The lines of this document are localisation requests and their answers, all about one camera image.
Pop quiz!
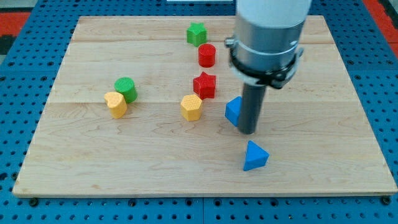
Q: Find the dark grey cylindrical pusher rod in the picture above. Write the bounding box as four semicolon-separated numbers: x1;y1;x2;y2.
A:
238;84;266;134

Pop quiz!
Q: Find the blue cube block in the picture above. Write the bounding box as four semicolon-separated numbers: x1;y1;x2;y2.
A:
225;96;242;127

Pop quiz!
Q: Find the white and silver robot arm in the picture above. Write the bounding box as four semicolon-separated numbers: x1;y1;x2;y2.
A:
224;0;312;134

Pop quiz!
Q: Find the blue triangle block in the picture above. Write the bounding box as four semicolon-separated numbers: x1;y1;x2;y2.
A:
243;141;269;171

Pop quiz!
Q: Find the red star block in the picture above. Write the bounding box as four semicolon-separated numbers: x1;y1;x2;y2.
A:
193;72;216;100

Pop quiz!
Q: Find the yellow hexagon block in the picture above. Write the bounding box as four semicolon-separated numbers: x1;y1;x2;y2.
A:
180;95;202;121

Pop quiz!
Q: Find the red cylinder block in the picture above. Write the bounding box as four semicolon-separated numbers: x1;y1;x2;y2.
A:
198;44;216;68

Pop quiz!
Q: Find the green star block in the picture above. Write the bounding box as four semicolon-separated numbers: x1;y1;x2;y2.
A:
186;22;207;47

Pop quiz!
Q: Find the light wooden board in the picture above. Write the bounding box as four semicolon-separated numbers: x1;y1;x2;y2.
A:
13;16;397;198

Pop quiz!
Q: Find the green cylinder block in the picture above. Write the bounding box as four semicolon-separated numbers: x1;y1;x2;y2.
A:
114;77;138;103

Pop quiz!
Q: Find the yellow heart block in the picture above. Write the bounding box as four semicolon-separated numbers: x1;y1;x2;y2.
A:
104;91;127;119

